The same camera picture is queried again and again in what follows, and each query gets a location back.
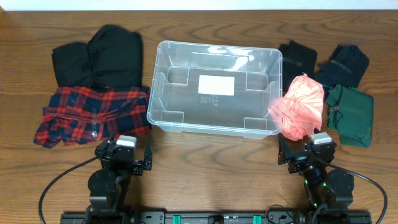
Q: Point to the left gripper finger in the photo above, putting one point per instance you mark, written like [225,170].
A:
[148,156]
[111,137]

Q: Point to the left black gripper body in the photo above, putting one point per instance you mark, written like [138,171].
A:
[125,162]

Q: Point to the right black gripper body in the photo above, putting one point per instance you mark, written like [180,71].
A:
[300,161]

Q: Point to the coral pink garment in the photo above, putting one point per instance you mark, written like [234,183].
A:
[300,108]

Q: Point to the red navy plaid shirt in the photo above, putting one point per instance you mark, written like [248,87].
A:
[79,115]

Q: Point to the dark green garment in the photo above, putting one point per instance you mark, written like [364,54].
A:
[351,115]

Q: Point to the dark navy garment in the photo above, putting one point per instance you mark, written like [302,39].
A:
[346,67]

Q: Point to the black garment with tape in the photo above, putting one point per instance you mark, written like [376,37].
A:
[296,60]

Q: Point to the large black garment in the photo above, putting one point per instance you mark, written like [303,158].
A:
[112,58]

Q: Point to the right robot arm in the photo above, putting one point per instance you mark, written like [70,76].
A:
[329,190]

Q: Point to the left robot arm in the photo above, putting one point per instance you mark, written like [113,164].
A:
[108,186]

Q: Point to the clear plastic storage bin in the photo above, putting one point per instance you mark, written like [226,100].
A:
[176,105]

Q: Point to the white label in bin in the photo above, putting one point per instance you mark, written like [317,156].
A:
[216,85]

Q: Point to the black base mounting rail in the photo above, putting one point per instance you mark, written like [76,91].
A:
[272,216]

